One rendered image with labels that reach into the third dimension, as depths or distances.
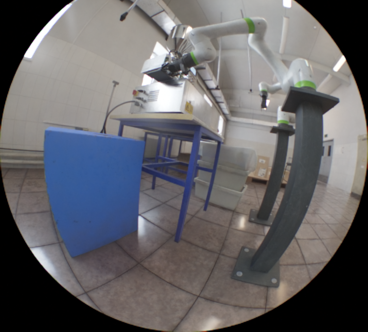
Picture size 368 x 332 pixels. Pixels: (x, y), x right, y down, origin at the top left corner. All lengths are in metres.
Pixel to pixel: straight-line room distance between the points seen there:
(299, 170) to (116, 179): 0.80
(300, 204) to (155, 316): 0.73
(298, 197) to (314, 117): 0.35
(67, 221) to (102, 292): 0.34
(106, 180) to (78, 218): 0.23
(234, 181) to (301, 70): 1.12
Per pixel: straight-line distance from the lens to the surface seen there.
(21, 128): 2.08
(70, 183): 0.54
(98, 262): 0.75
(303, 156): 0.58
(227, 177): 1.33
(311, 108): 0.64
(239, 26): 0.85
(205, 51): 0.73
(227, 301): 0.71
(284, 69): 0.90
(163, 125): 0.72
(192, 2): 4.27
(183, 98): 0.73
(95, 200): 0.61
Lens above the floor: 0.62
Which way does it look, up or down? 2 degrees down
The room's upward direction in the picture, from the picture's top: 10 degrees clockwise
